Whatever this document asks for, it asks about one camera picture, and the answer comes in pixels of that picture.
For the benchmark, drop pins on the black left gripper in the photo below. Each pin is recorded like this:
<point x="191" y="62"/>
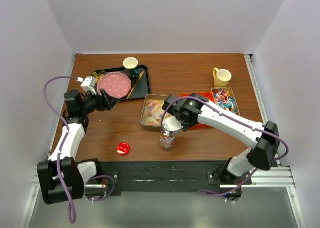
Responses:
<point x="103" y="102"/>

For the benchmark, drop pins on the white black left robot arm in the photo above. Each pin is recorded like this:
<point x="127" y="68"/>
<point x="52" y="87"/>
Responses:
<point x="60" y="173"/>

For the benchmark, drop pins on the dark green white mug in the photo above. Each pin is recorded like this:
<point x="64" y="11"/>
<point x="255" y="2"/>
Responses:
<point x="131" y="67"/>

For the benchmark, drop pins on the orange tin of lollipops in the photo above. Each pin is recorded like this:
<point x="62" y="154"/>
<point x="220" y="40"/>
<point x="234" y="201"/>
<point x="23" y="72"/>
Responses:
<point x="207" y="95"/>

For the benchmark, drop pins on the red jar lid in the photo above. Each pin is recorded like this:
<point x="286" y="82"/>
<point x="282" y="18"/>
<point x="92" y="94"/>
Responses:
<point x="123" y="148"/>

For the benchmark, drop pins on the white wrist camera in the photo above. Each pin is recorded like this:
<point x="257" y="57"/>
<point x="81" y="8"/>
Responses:
<point x="88" y="84"/>
<point x="172" y="124"/>

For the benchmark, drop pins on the clear glass jar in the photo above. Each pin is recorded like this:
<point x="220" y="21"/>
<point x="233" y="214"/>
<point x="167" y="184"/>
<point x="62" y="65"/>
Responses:
<point x="166" y="142"/>

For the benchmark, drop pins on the brown tin of gummies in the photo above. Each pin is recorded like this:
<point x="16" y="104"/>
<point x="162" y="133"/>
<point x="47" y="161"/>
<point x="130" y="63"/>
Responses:
<point x="152" y="111"/>

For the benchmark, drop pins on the yellow mug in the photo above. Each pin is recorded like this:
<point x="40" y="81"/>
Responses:
<point x="221" y="77"/>

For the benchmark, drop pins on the gold knife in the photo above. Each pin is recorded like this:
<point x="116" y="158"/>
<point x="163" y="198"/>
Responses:
<point x="134" y="86"/>

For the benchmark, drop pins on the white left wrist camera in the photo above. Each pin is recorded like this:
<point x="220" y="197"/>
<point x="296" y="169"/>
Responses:
<point x="88" y="84"/>

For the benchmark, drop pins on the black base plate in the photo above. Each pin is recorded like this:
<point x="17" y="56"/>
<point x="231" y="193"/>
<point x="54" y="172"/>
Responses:
<point x="97" y="188"/>

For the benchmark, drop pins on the black rectangular tray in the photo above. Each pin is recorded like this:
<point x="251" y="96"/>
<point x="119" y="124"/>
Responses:
<point x="143" y="87"/>

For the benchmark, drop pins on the gold tin of lollipops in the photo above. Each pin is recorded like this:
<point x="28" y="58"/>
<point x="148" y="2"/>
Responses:
<point x="225" y="98"/>

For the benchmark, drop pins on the aluminium frame rail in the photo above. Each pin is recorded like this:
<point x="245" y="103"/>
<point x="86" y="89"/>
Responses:
<point x="262" y="174"/>

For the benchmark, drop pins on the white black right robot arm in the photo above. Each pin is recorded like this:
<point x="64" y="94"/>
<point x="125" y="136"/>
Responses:
<point x="261" y="139"/>

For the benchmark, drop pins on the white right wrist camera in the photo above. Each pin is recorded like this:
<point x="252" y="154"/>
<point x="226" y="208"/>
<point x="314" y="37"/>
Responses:
<point x="172" y="124"/>

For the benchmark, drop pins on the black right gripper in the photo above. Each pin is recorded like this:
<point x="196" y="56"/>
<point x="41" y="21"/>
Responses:
<point x="185" y="126"/>

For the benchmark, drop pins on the pink polka dot plate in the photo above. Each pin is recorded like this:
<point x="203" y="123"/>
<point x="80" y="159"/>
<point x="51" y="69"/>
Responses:
<point x="115" y="84"/>

